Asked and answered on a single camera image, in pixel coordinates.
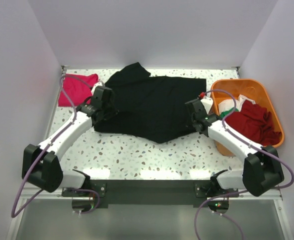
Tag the folded pink t shirt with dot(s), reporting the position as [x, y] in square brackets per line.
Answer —
[78, 87]

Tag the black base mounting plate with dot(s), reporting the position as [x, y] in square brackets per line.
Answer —
[146, 192]

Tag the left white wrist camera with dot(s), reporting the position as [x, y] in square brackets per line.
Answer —
[97, 84]

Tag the green t shirt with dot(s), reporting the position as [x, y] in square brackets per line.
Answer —
[227, 112]

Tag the white t shirt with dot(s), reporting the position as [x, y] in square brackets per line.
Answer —
[228, 104]

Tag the dark red t shirt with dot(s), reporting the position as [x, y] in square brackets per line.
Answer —
[255, 123]

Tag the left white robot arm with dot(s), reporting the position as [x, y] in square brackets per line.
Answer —
[41, 163]

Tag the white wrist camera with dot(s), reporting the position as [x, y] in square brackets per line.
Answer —
[206, 101]
[97, 84]

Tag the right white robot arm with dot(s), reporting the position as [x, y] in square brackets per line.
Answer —
[261, 171]

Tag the orange plastic basket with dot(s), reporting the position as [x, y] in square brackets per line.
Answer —
[250, 88]

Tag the black t shirt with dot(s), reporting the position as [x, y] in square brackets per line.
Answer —
[151, 107]

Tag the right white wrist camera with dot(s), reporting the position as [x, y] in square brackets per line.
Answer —
[206, 101]

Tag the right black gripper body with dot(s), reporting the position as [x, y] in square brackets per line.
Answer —
[192, 121]

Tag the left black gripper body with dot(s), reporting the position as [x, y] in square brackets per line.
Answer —
[109, 110]

